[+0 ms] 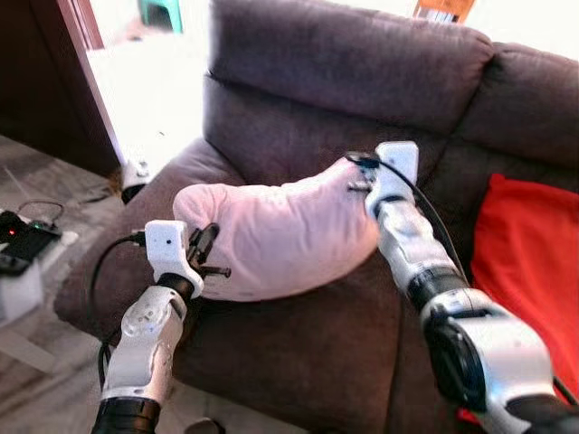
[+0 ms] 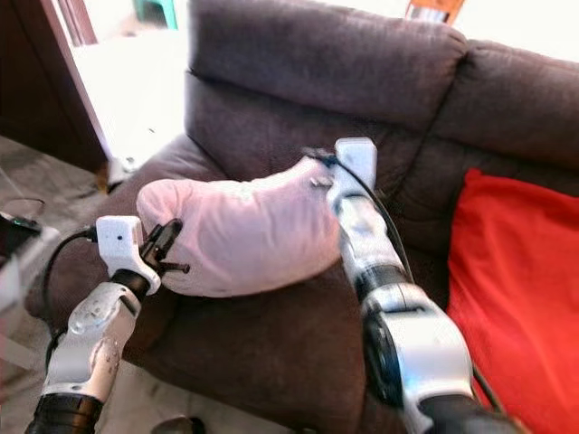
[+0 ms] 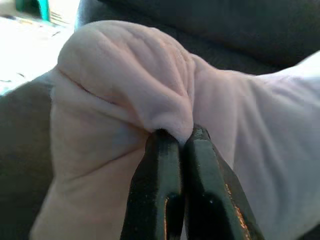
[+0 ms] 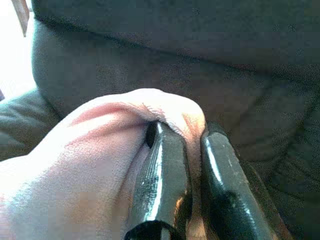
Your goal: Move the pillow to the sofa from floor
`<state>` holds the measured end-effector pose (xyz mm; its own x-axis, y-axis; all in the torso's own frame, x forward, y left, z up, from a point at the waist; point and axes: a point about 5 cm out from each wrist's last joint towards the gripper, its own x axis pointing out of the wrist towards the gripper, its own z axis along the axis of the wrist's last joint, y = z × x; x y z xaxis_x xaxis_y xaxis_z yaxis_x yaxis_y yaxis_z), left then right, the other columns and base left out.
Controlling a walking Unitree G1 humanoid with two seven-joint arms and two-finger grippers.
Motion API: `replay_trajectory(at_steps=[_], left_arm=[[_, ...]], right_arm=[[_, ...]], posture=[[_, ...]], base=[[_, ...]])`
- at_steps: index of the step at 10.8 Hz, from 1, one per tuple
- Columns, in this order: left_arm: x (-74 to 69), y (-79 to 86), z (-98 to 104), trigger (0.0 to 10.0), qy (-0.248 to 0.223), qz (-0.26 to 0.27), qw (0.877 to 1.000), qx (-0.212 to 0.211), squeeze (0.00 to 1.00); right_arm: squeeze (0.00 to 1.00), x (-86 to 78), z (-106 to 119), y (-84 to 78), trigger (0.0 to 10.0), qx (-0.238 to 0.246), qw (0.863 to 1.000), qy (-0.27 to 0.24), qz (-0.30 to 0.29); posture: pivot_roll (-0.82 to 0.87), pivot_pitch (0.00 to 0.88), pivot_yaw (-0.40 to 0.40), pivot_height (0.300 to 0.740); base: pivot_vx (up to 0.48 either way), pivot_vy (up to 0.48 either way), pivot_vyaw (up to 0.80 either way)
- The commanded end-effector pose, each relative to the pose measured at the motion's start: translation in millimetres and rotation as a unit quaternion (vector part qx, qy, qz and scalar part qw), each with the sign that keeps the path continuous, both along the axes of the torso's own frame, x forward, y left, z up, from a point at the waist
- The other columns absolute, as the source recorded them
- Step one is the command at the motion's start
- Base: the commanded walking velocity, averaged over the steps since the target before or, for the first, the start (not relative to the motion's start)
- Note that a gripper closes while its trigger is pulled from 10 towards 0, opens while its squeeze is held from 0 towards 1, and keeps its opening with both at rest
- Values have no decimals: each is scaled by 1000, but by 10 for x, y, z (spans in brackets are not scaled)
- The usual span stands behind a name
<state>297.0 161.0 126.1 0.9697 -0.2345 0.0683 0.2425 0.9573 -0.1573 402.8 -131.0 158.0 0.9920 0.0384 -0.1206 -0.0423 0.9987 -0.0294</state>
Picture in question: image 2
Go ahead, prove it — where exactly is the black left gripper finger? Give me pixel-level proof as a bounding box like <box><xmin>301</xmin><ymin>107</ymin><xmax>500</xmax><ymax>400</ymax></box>
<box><xmin>147</xmin><ymin>219</ymin><xmax>184</xmax><ymax>259</ymax></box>

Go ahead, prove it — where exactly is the pale pink pillow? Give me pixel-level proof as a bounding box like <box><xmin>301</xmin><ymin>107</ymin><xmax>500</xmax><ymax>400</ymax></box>
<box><xmin>136</xmin><ymin>156</ymin><xmax>346</xmax><ymax>298</ymax></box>

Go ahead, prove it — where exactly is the black round floor object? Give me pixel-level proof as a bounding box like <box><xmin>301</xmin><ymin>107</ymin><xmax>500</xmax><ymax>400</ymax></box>
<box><xmin>105</xmin><ymin>157</ymin><xmax>138</xmax><ymax>192</ymax></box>

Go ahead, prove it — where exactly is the grey-brown fabric sofa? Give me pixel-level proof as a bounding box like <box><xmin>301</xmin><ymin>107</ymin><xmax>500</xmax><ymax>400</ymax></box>
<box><xmin>23</xmin><ymin>0</ymin><xmax>579</xmax><ymax>434</ymax></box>

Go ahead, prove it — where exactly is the red pillow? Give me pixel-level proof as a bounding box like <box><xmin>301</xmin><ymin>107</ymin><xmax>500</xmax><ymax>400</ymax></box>
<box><xmin>445</xmin><ymin>167</ymin><xmax>579</xmax><ymax>434</ymax></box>

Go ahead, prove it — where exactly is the black electronic device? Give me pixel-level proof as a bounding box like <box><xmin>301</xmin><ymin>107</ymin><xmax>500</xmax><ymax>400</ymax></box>
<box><xmin>0</xmin><ymin>212</ymin><xmax>43</xmax><ymax>265</ymax></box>

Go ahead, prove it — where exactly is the dark robot foot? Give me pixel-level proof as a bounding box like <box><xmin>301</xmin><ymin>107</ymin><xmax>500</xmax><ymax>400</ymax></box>
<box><xmin>149</xmin><ymin>415</ymin><xmax>205</xmax><ymax>434</ymax></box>

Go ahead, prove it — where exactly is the orange wooden chair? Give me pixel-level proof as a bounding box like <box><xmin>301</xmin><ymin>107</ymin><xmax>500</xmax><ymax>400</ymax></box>
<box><xmin>404</xmin><ymin>0</ymin><xmax>468</xmax><ymax>24</ymax></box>

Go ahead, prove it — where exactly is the dark brown wooden door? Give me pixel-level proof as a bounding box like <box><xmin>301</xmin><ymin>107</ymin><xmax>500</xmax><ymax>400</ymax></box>
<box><xmin>0</xmin><ymin>0</ymin><xmax>116</xmax><ymax>174</ymax></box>

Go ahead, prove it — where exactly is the green plastic stool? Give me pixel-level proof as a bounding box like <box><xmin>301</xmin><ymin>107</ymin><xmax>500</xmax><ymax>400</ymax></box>
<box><xmin>132</xmin><ymin>0</ymin><xmax>178</xmax><ymax>29</ymax></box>

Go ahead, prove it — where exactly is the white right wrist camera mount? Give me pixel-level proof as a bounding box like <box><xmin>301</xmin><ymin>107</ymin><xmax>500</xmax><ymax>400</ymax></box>
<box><xmin>329</xmin><ymin>137</ymin><xmax>379</xmax><ymax>214</ymax></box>

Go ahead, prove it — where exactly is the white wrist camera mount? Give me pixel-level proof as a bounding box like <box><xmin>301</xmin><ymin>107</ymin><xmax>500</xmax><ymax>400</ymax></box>
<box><xmin>329</xmin><ymin>137</ymin><xmax>379</xmax><ymax>214</ymax></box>
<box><xmin>95</xmin><ymin>215</ymin><xmax>161</xmax><ymax>296</ymax></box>

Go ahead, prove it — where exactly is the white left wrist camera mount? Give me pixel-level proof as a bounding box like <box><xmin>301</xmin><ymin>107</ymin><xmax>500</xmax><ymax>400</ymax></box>
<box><xmin>95</xmin><ymin>215</ymin><xmax>161</xmax><ymax>296</ymax></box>

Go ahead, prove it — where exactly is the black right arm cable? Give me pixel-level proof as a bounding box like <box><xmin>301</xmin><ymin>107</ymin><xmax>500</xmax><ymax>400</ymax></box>
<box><xmin>353</xmin><ymin>167</ymin><xmax>419</xmax><ymax>283</ymax></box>

